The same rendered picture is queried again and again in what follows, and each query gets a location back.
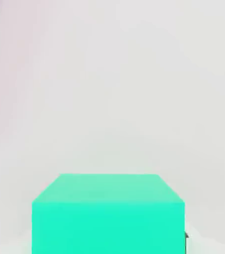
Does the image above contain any small turquoise cube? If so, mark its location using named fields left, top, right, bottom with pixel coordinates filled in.
left=31, top=173, right=186, bottom=254

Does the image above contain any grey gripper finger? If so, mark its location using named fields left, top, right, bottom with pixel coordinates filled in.
left=184, top=231, right=190, bottom=254

